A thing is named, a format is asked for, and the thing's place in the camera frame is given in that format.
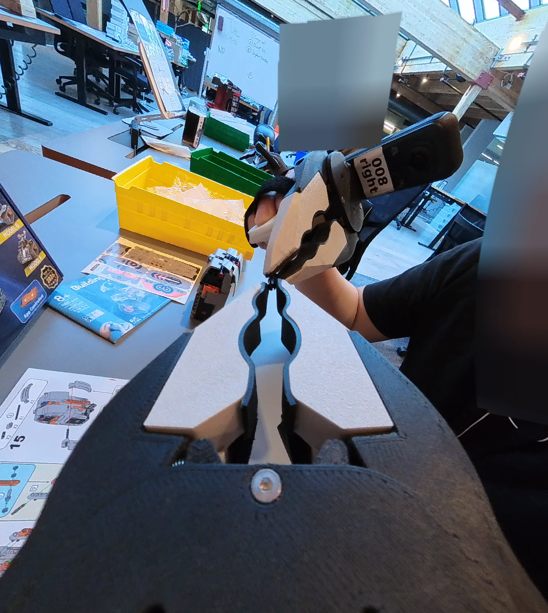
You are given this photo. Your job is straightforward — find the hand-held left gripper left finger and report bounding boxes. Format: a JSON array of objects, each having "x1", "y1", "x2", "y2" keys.
[{"x1": 144, "y1": 282, "x2": 267, "y2": 464}]

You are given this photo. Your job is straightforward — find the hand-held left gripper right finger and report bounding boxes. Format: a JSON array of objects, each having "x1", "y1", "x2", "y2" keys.
[{"x1": 275, "y1": 280, "x2": 395, "y2": 464}]

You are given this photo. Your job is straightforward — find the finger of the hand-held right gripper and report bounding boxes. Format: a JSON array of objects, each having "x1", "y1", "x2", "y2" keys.
[
  {"x1": 283, "y1": 222, "x2": 357, "y2": 285},
  {"x1": 263, "y1": 174, "x2": 338, "y2": 277}
]

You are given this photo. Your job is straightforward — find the person's right forearm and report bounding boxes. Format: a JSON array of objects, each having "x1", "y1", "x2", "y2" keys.
[{"x1": 295, "y1": 266, "x2": 375, "y2": 343}]

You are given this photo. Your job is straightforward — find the black-legged standing desk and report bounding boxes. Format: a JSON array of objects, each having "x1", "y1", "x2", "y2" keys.
[{"x1": 0, "y1": 0, "x2": 61, "y2": 126}]

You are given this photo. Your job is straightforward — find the person's right hand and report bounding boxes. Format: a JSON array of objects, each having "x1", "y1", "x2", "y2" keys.
[{"x1": 247, "y1": 193, "x2": 284, "y2": 230}]

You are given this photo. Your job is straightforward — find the green plastic bin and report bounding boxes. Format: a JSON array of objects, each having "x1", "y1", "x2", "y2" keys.
[
  {"x1": 189, "y1": 147, "x2": 276, "y2": 193},
  {"x1": 203, "y1": 114, "x2": 252, "y2": 153}
]

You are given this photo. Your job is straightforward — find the grey toy robot assembly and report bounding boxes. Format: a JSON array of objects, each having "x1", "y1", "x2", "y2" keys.
[{"x1": 192, "y1": 248, "x2": 244, "y2": 322}]

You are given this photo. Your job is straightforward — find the clear plastic bags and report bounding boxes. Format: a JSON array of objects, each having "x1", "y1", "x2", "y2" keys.
[{"x1": 146, "y1": 176, "x2": 248, "y2": 227}]

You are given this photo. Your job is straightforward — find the blue booklet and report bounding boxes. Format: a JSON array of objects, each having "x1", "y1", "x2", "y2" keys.
[{"x1": 48, "y1": 274, "x2": 173, "y2": 344}]

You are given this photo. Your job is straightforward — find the person's black shirt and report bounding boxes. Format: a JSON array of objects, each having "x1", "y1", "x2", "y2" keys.
[{"x1": 362, "y1": 237, "x2": 548, "y2": 613}]

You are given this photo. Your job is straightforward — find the printed sticker sheet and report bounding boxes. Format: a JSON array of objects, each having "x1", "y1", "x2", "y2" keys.
[{"x1": 81, "y1": 236, "x2": 196, "y2": 306}]

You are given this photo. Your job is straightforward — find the large yellow plastic bin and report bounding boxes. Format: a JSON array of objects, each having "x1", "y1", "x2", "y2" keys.
[{"x1": 112, "y1": 155, "x2": 261, "y2": 261}]

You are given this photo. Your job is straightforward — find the dark box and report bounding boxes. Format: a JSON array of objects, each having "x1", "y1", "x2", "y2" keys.
[{"x1": 181, "y1": 106, "x2": 209, "y2": 148}]

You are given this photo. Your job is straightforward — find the whiteboard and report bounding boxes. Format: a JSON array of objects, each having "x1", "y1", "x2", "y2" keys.
[{"x1": 203, "y1": 4, "x2": 282, "y2": 110}]

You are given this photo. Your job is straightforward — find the wooden board on stand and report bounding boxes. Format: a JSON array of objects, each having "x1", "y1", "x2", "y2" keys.
[{"x1": 109, "y1": 9, "x2": 191, "y2": 159}]

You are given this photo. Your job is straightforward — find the row of black office chairs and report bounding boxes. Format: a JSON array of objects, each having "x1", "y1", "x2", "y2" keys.
[{"x1": 56, "y1": 45, "x2": 152, "y2": 116}]

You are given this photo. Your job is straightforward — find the coiled black cable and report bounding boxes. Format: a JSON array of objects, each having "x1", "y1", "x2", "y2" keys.
[{"x1": 0, "y1": 45, "x2": 37, "y2": 123}]

